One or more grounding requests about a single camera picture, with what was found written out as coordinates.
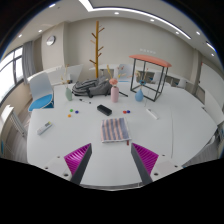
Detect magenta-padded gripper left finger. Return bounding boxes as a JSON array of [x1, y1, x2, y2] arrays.
[[42, 143, 93, 186]]

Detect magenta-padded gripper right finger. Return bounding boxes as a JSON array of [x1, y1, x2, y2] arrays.
[[129, 142, 183, 186]]

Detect grey striped towel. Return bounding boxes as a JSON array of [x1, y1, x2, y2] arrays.
[[100, 117, 132, 146]]

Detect white remote control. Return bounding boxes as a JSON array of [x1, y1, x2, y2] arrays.
[[36, 120, 53, 136]]

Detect white whiteboard eraser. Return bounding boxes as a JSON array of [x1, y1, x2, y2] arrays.
[[145, 107, 159, 121]]

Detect black rectangular box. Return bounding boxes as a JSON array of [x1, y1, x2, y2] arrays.
[[96, 104, 113, 117]]

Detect blue vase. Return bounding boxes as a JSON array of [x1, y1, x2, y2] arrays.
[[134, 88, 145, 103]]

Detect green vase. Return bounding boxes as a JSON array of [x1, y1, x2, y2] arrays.
[[64, 87, 73, 102]]

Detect pink vase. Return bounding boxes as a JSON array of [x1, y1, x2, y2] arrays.
[[110, 85, 120, 103]]

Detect grey backpack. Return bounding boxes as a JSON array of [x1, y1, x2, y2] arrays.
[[71, 76, 113, 99]]

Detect thin dried flower stems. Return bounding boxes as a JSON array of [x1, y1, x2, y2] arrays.
[[134, 68, 151, 90]]

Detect white chair with blue cushion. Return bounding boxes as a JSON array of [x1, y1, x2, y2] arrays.
[[27, 71, 55, 113]]

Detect beige dried flowers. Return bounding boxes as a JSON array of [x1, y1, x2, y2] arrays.
[[59, 64, 73, 89]]

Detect pink flower bouquet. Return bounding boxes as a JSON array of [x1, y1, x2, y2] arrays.
[[105, 64, 126, 88]]

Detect black-framed orange-topped side table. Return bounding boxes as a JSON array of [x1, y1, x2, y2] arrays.
[[128, 54, 173, 102]]

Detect window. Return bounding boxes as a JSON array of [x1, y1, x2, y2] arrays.
[[0, 46, 24, 101]]

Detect wooden tree coat rack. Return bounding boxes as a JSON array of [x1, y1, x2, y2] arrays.
[[89, 20, 106, 79]]

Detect grey curtain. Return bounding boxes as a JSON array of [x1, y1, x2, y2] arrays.
[[21, 40, 37, 76]]

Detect long ceiling light strip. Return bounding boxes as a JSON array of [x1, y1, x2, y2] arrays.
[[78, 0, 193, 40]]

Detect recessed ceiling spotlights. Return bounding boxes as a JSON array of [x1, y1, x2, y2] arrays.
[[18, 3, 217, 58]]

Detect round wall clock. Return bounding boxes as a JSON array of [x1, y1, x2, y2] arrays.
[[45, 35, 56, 47]]

